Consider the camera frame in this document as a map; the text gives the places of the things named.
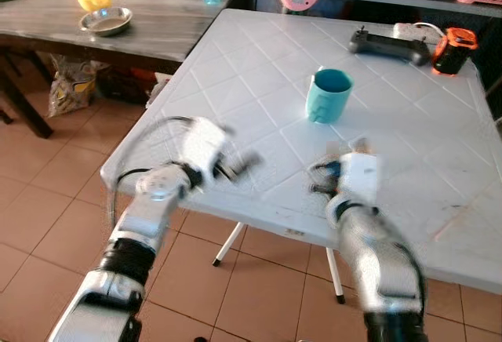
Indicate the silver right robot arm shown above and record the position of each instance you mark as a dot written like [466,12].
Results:
[380,263]

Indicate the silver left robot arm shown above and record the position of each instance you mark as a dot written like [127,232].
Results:
[141,220]

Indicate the white folding table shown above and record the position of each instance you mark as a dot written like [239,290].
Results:
[392,146]

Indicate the teal plastic cup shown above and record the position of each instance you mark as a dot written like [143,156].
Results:
[328,100]

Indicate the black handheld controller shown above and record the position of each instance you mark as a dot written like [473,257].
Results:
[388,46]

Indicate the dark wooden grey-top table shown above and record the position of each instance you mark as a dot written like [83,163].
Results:
[157,24]

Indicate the white power adapter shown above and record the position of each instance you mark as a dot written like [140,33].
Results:
[408,30]

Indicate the orange and black device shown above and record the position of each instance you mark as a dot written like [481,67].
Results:
[453,53]

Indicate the printed snack bag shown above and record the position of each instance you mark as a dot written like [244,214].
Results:
[72,87]

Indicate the round steel plate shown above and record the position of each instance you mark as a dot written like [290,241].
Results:
[106,22]

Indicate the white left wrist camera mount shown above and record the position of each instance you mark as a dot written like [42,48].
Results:
[202,147]

